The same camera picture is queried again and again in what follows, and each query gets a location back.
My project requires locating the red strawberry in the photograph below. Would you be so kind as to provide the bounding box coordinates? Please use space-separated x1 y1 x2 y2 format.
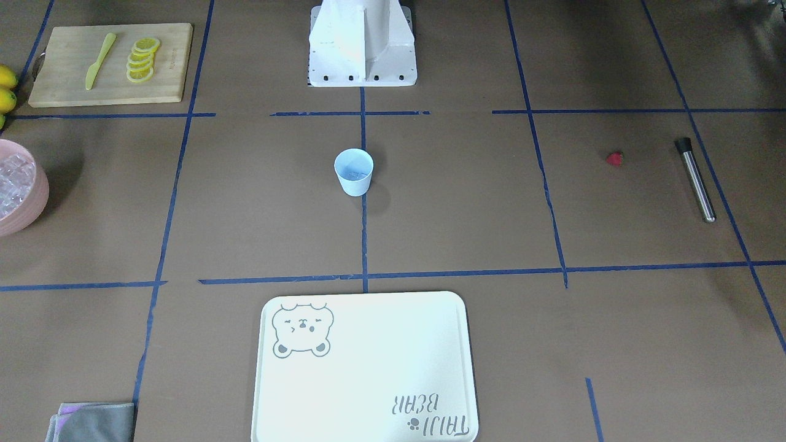
605 151 624 168

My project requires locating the steel muddler with black tip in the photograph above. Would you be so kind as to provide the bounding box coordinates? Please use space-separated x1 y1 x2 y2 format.
674 138 717 223

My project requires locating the light blue plastic cup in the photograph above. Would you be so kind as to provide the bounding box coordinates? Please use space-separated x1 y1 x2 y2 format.
333 148 375 198

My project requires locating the pile of ice cubes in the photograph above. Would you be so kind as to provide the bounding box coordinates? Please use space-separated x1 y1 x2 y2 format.
1 153 36 219

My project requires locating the cream bear tray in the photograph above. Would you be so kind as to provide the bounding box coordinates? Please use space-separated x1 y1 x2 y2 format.
250 291 480 441

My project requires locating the wooden cutting board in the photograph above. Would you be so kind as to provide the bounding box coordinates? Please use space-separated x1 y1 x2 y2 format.
28 23 193 108

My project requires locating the lemon slice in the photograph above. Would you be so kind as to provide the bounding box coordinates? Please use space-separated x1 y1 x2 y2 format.
126 36 161 83

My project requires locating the yellow knife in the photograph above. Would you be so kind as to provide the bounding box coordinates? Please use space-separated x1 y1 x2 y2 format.
84 33 117 90

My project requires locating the grey folded cloth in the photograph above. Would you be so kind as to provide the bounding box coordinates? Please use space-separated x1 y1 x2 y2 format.
45 402 136 441

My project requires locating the pink bowl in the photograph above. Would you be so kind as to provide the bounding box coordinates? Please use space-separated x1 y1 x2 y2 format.
1 139 50 237

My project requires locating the whole lemon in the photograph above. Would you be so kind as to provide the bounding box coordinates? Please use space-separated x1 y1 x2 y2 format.
0 87 17 115
0 64 19 90

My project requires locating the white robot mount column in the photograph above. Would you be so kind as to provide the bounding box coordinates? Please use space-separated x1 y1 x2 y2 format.
307 1 418 88

